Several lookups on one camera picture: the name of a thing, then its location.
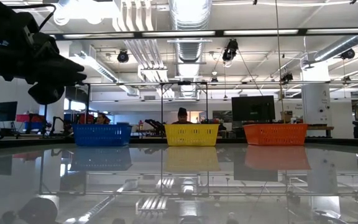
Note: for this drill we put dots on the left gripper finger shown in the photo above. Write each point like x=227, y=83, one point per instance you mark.
x=68, y=66
x=70, y=78

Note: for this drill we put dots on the black background robot arm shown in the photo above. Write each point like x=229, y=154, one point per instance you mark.
x=154, y=124

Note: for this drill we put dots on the red fabric cover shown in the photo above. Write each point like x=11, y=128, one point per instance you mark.
x=85, y=118

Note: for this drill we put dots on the red storage bin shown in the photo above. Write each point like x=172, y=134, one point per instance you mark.
x=22, y=118

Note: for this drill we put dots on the person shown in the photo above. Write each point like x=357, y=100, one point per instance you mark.
x=182, y=115
x=101, y=119

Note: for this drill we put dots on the black computer monitor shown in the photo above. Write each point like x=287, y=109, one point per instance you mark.
x=3, y=111
x=253, y=109

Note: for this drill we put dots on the blue plastic basket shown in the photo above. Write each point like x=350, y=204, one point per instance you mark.
x=101, y=135

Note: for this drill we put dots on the white ceiling pipe bundle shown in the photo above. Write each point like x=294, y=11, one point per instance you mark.
x=141, y=46

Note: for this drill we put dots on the yellow plastic basket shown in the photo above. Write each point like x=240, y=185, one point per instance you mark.
x=191, y=134

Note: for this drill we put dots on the black hanging ceiling device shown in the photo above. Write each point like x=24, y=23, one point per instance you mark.
x=230, y=49
x=287, y=77

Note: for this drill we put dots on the orange plastic basket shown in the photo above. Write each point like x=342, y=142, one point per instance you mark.
x=275, y=134

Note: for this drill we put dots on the white round column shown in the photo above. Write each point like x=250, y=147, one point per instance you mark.
x=315, y=105

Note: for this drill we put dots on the wooden bench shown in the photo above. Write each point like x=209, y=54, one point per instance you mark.
x=320, y=127

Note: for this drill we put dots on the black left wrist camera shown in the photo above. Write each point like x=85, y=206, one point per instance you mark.
x=43, y=43

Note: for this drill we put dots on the black ceiling dome camera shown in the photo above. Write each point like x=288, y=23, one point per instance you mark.
x=347, y=53
x=123, y=56

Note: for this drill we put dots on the black metal rig frame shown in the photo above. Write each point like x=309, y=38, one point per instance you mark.
x=162, y=102

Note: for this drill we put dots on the black aluminium table frame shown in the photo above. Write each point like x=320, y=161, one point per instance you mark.
x=148, y=140

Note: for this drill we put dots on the black overhead frame beam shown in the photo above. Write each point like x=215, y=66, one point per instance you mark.
x=179, y=33

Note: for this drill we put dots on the silver ventilation duct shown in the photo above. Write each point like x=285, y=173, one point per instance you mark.
x=337, y=48
x=191, y=18

